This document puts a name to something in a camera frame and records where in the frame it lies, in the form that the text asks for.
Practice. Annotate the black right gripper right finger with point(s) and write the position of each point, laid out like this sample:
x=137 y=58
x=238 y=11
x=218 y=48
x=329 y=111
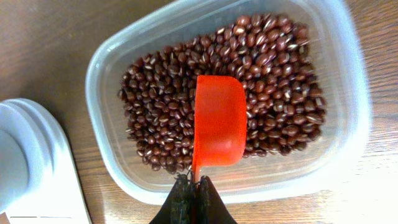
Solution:
x=208 y=205

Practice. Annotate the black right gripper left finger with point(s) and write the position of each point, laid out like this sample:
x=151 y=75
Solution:
x=177 y=208

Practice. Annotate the red measuring scoop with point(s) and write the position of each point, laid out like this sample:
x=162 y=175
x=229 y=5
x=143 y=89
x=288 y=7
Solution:
x=220 y=124

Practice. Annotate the white digital kitchen scale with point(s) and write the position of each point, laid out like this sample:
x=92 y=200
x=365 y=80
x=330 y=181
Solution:
x=54 y=194

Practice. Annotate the white bowl on scale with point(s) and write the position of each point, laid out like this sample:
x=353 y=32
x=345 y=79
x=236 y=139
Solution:
x=14 y=171

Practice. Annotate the red adzuki beans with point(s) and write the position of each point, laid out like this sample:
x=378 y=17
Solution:
x=266 y=53

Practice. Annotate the clear plastic bean container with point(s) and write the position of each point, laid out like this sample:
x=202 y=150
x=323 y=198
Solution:
x=335 y=54

